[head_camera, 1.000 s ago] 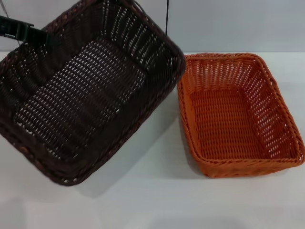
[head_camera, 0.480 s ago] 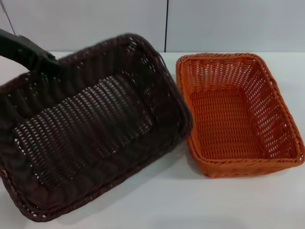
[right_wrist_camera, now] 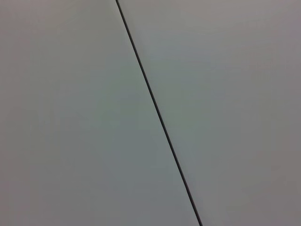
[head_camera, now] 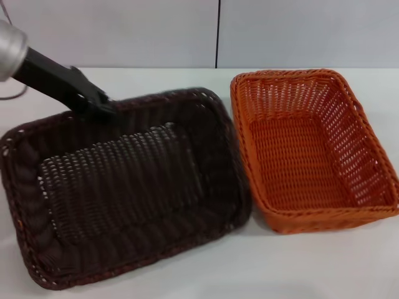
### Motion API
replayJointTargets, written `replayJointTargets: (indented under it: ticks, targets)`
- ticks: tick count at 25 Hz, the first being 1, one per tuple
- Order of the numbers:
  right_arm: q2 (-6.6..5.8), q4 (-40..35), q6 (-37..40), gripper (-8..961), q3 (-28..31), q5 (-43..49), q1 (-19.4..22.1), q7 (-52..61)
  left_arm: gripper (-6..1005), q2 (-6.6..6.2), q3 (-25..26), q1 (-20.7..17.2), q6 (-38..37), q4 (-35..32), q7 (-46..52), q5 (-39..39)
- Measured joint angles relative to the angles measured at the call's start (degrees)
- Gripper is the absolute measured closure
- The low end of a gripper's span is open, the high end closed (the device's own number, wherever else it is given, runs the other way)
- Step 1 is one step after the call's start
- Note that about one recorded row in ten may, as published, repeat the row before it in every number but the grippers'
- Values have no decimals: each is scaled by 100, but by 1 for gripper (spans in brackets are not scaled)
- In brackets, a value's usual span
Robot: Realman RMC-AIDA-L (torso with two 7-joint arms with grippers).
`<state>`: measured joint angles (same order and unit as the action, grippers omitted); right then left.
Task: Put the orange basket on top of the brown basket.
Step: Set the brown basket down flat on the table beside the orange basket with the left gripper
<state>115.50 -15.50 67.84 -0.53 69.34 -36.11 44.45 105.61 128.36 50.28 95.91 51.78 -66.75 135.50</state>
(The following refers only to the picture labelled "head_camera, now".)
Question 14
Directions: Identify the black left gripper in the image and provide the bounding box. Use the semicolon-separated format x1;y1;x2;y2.
14;46;116;116

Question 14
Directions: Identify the orange-yellow woven basket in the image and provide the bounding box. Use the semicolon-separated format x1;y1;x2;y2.
229;68;399;235

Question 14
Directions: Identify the dark brown woven basket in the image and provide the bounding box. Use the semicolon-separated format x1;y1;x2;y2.
0;87;253;291

